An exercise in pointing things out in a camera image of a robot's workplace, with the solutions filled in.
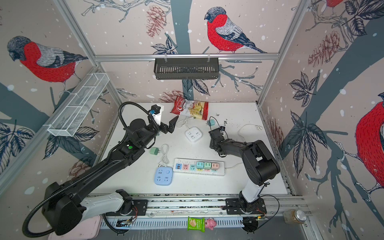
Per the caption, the green charger plug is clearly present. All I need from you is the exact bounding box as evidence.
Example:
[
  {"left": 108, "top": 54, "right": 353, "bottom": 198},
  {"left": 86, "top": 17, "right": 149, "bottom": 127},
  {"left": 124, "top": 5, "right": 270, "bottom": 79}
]
[
  {"left": 204, "top": 162, "right": 212, "bottom": 170},
  {"left": 150, "top": 147, "right": 159, "bottom": 156}
]

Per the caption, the pink charger plug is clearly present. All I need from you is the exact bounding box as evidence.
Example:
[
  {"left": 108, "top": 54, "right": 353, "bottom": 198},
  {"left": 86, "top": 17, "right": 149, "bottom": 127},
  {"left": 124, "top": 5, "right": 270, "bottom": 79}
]
[{"left": 211, "top": 163, "right": 220, "bottom": 171}]

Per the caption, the long white pastel power strip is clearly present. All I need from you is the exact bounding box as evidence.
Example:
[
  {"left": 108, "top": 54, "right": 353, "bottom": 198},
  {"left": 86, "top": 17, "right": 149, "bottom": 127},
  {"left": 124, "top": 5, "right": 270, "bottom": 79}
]
[{"left": 173, "top": 158, "right": 225, "bottom": 176}]

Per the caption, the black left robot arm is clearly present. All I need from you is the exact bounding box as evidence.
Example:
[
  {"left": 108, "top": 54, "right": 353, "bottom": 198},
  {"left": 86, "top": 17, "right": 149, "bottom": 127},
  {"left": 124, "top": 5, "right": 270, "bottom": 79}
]
[{"left": 22, "top": 102, "right": 179, "bottom": 238}]

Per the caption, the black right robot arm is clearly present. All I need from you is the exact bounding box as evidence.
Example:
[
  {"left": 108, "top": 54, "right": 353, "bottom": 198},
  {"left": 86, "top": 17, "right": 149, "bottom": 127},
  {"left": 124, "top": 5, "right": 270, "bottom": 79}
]
[{"left": 209, "top": 126, "right": 281, "bottom": 215}]

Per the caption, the red white chips bag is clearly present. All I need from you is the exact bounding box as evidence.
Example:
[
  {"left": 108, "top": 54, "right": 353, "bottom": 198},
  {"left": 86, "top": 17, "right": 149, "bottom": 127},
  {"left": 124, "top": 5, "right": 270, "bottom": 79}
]
[{"left": 171, "top": 97, "right": 209, "bottom": 121}]

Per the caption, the blue square power strip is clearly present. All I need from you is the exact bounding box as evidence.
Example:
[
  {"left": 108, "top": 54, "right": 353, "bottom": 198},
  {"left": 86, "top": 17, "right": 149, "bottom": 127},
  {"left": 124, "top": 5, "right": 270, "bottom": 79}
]
[{"left": 154, "top": 167, "right": 173, "bottom": 186}]

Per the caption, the pink pig toy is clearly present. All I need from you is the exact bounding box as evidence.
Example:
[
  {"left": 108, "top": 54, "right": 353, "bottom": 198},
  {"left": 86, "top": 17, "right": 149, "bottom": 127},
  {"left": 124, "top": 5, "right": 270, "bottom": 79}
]
[{"left": 205, "top": 219, "right": 217, "bottom": 230}]

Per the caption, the green snack packet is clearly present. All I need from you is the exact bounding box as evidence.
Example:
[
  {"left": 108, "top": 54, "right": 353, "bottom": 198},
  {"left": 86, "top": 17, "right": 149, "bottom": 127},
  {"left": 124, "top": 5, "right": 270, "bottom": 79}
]
[{"left": 187, "top": 217, "right": 206, "bottom": 233}]

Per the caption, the pink tray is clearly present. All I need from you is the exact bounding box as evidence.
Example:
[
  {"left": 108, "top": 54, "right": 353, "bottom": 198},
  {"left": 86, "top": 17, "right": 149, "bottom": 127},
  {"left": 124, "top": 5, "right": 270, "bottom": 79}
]
[{"left": 48, "top": 216, "right": 102, "bottom": 240}]

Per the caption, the glass jar with lid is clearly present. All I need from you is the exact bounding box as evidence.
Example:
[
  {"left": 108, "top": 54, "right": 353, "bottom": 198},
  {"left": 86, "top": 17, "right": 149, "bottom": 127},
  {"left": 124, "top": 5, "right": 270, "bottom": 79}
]
[{"left": 283, "top": 210, "right": 307, "bottom": 225}]

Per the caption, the white square power strip cable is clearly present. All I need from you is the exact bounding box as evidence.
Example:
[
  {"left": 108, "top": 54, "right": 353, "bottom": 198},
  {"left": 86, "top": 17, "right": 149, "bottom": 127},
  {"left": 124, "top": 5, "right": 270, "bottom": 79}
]
[{"left": 175, "top": 116, "right": 193, "bottom": 129}]

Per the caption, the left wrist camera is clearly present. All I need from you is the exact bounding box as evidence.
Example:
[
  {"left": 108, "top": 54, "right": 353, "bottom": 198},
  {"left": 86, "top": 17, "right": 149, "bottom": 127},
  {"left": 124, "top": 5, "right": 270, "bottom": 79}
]
[{"left": 150, "top": 104, "right": 164, "bottom": 126}]

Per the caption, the blue strip coiled cable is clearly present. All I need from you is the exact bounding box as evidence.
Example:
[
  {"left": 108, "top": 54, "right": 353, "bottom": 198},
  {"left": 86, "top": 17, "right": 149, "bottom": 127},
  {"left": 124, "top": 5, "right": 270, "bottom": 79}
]
[{"left": 157, "top": 143, "right": 171, "bottom": 168}]

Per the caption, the long strip white cable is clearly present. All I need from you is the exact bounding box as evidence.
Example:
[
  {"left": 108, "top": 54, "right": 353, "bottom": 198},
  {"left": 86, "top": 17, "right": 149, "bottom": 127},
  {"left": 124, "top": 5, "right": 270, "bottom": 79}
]
[{"left": 224, "top": 122, "right": 264, "bottom": 169}]

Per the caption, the black hanging wire basket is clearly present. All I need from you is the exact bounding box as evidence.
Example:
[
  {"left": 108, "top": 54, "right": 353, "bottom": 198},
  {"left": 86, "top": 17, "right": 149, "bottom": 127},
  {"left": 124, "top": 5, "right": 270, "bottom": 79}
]
[{"left": 154, "top": 58, "right": 220, "bottom": 80}]

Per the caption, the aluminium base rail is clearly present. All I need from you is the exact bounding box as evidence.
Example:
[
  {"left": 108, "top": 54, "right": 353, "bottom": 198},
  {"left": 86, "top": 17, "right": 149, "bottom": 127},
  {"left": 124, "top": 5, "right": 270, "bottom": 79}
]
[{"left": 107, "top": 194, "right": 312, "bottom": 230}]

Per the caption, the aluminium frame top bar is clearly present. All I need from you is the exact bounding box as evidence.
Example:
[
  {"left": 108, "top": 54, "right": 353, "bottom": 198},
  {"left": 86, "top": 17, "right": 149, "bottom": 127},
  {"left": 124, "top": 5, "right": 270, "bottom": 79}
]
[{"left": 94, "top": 53, "right": 280, "bottom": 63}]

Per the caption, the aluminium frame post back left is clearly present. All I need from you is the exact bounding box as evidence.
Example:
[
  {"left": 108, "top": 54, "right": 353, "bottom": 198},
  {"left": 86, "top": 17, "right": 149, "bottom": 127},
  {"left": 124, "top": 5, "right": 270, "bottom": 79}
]
[{"left": 53, "top": 0, "right": 124, "bottom": 108}]

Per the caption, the aluminium frame post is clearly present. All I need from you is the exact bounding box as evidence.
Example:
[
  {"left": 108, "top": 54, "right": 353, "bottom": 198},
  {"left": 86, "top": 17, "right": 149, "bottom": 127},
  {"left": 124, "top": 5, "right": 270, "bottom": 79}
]
[
  {"left": 258, "top": 0, "right": 310, "bottom": 107},
  {"left": 53, "top": 0, "right": 124, "bottom": 108}
]

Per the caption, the aluminium frame post back right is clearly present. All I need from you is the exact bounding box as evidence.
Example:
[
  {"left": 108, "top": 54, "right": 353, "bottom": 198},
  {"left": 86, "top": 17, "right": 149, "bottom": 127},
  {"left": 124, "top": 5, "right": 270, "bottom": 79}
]
[{"left": 258, "top": 0, "right": 310, "bottom": 107}]

